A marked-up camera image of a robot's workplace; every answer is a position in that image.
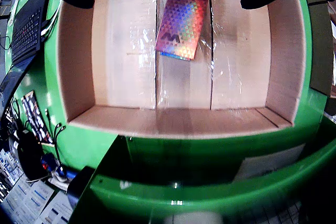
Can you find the white cable bundle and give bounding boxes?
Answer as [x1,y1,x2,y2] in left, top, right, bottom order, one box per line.
[40,8,58,38]

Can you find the green metal machine housing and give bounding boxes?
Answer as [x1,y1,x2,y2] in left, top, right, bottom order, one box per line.
[68,113,336,224]

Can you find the blue plastic tube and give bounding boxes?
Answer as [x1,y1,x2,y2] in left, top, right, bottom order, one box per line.
[64,167,79,182]

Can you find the black laptop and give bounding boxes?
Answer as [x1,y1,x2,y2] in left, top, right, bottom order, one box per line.
[0,0,48,101]

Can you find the red holographic triangle-pattern box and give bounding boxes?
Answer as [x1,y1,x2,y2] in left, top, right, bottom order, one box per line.
[155,0,215,61]

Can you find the printed paper sheets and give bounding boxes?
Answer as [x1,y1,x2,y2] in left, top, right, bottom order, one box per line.
[0,147,77,224]

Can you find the black carton with white spots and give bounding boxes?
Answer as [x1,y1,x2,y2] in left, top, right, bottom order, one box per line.
[20,90,55,146]

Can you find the large shallow cardboard tray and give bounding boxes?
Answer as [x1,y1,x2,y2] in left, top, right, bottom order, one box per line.
[56,0,308,140]

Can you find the black rounded device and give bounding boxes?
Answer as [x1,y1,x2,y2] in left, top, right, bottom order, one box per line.
[17,132,47,180]

